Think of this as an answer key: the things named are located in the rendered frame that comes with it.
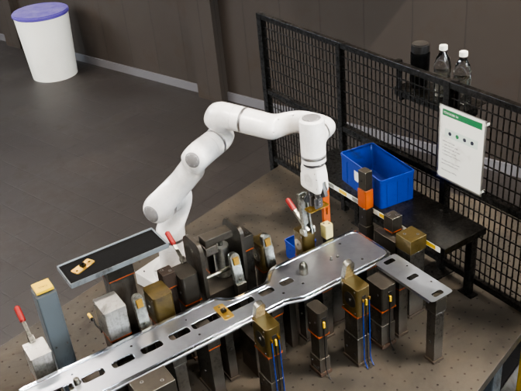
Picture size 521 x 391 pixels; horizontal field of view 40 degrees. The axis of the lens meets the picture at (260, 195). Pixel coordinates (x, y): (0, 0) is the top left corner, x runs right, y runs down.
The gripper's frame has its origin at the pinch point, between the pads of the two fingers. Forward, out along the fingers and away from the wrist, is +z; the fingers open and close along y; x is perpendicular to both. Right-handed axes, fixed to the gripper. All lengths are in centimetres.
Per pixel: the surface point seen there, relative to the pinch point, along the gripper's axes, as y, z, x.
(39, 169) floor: -358, 128, -5
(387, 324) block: 22, 48, 13
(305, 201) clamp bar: -13.7, 8.2, 5.1
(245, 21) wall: -337, 50, 186
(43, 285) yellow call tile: -36, 12, -89
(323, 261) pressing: -1.9, 28.2, 3.3
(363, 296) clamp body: 23.9, 27.0, -0.3
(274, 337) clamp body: 20.4, 27.7, -34.7
